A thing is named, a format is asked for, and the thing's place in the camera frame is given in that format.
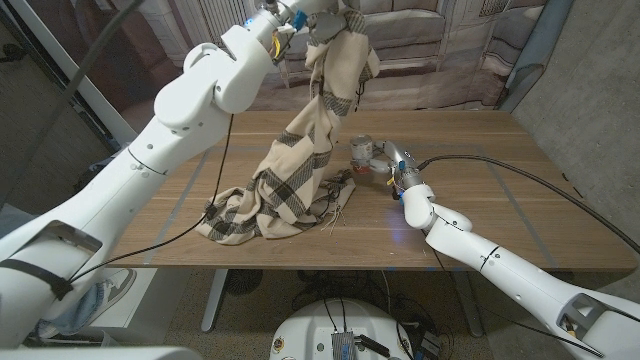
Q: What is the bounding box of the grey table leg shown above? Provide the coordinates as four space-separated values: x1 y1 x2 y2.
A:
452 269 485 339

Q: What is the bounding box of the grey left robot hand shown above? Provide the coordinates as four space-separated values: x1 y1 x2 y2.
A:
269 0 351 45

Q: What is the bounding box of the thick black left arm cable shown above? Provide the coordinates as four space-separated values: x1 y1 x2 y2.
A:
0 0 146 204

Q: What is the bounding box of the white grey sneaker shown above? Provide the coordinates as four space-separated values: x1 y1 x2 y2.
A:
97 268 137 311

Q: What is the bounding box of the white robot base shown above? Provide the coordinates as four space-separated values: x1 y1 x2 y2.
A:
269 298 415 360

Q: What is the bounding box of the black connector block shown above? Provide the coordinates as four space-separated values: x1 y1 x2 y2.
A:
357 334 391 359

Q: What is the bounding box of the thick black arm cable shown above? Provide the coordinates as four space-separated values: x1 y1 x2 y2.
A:
417 154 640 254
0 0 146 204

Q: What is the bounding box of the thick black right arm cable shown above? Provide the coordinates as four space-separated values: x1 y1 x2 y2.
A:
417 154 640 254

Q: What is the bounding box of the grey finned electronics box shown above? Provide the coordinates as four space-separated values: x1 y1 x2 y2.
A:
331 330 357 360

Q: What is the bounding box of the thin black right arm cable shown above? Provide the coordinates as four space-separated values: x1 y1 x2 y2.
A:
477 307 605 358

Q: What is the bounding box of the grey blue rolled sheet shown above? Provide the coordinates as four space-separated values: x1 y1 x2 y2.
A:
499 0 574 112

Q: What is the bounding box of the grey floor box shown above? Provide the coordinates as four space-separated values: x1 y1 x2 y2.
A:
421 330 442 357

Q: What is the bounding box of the black round floor fan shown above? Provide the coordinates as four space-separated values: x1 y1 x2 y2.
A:
224 268 264 296

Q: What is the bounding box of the red white soup can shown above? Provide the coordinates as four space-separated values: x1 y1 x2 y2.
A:
349 134 375 175

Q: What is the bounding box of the printed living room backdrop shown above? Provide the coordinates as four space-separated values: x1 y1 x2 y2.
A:
24 0 551 144

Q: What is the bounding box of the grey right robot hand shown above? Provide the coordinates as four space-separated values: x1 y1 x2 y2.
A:
352 139 421 190

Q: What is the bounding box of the cream plaid fringed scarf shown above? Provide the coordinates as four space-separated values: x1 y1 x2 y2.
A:
194 7 381 246

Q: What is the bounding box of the white leaning board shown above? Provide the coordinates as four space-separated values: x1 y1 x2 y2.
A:
9 0 139 146

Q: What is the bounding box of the white table leg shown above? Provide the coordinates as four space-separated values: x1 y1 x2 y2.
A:
200 268 229 334

